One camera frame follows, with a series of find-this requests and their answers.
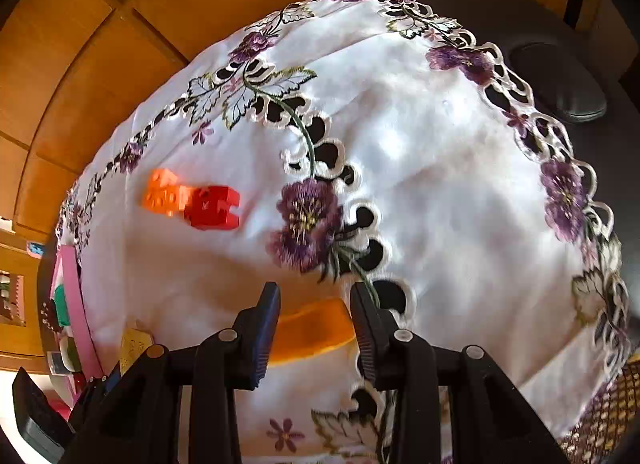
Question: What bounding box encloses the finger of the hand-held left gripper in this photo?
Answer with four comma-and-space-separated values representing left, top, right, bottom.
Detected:
12, 368, 76, 462
70, 366, 121, 425

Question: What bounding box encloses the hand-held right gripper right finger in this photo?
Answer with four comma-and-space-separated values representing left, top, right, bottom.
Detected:
349, 282, 571, 464

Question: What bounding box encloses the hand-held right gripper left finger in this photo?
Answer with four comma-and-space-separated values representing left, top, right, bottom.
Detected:
60, 282, 282, 464

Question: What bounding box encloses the orange plastic scoop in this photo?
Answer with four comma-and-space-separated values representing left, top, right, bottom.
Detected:
267, 298, 357, 369

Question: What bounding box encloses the yellow foam block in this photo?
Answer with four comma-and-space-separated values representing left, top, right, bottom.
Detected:
119, 328, 153, 375

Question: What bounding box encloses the pink storage box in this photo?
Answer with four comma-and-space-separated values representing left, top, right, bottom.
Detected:
50, 244, 106, 410

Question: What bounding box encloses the wooden side cabinet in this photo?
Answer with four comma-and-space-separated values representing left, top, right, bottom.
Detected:
0, 216, 56, 375

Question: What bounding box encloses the green toy piece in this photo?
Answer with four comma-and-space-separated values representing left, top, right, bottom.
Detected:
54, 284, 81, 330

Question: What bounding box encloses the red plastic building block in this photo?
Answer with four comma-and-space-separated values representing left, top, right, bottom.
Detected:
184, 185, 241, 231

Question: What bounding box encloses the white floral embroidered tablecloth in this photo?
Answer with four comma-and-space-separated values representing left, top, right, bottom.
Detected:
55, 0, 631, 464

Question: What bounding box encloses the orange plastic building block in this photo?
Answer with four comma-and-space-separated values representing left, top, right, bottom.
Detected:
141, 168, 193, 217

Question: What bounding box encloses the brown patterned cloth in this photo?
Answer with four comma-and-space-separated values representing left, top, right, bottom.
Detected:
557, 359, 640, 464

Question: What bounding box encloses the black leather cushion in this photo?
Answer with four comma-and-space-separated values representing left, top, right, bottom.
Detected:
510, 42, 608, 123

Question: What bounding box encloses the wooden panelled wardrobe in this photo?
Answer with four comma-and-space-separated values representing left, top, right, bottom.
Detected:
0, 0, 601, 235

